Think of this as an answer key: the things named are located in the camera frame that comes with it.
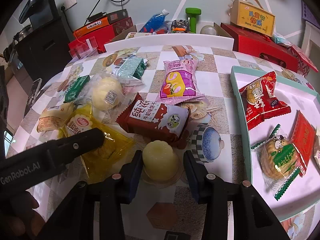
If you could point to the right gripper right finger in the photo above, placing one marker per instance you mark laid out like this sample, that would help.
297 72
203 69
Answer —
207 188

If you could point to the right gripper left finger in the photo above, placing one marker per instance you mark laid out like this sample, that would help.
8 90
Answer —
119 188

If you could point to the yellow jelly cup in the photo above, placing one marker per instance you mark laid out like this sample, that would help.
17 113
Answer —
161 165

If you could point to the beige cake packet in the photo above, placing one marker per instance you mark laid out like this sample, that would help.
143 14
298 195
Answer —
53 118

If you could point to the green mooncake packet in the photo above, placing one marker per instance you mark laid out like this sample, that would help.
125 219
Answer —
278 161

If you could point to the brown white milk biscuit packet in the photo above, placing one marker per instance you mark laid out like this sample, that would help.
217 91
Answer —
156 121

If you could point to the yellow transparent snack packet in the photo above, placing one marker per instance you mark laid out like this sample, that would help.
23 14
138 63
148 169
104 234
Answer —
105 145

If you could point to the round bun clear wrapper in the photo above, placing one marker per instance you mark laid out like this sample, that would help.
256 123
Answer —
105 92

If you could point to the red candy-shaped snack packet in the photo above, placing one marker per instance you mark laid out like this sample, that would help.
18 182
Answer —
261 102

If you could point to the dark green snack packet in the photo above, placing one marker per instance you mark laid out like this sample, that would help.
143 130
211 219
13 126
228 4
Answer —
76 88

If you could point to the pink purple bread packet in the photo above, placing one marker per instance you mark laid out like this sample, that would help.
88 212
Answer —
179 83

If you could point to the light green striped snack packet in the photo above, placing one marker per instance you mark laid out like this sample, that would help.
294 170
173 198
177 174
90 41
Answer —
130 67

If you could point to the left hand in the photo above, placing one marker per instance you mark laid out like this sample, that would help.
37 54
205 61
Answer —
19 218

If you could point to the teal white tray box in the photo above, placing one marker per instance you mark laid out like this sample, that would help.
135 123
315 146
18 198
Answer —
278 121

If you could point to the black cabinet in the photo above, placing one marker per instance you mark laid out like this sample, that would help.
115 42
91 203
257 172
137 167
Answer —
45 51

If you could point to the clear plastic box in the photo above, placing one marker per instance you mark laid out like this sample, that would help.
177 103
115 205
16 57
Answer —
83 49

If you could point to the large red gift box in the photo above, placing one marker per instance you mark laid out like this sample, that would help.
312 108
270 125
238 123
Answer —
261 46

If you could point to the playing card box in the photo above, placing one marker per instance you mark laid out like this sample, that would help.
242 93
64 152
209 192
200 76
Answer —
135 35

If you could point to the red box left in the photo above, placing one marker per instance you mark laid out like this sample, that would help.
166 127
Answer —
108 33

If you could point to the white long tray box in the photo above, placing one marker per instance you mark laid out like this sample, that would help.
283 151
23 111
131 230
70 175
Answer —
173 39

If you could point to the patterned red box lid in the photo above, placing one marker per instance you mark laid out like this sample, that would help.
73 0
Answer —
304 63

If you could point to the clear tape roll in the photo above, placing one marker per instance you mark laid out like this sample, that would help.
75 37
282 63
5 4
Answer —
208 30

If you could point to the black monitor stand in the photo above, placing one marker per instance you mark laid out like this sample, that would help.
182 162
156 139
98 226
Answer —
39 12

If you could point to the light blue tissue pack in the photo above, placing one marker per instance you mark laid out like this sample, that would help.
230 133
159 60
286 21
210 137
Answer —
279 39

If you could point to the blue beads bottle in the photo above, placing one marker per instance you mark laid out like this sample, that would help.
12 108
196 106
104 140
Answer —
155 22

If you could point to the orange box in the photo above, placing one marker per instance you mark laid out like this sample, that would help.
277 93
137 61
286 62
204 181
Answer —
106 20

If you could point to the colourful toy bag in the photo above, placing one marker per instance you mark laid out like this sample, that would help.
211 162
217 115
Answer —
180 26

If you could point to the black power adapter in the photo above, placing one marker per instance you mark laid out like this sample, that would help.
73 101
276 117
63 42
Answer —
96 16

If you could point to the white shelf unit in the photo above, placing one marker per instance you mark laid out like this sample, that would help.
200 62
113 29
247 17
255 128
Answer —
311 37

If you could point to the green dumbbell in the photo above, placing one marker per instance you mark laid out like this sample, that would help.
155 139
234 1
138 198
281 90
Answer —
193 14

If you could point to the purple perforated basket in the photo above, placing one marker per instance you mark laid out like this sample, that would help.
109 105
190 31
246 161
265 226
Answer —
308 15

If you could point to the wall socket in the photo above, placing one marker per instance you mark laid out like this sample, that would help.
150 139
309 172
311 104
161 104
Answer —
67 4

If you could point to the yellow gift box with handle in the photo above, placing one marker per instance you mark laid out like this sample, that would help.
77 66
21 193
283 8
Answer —
250 14

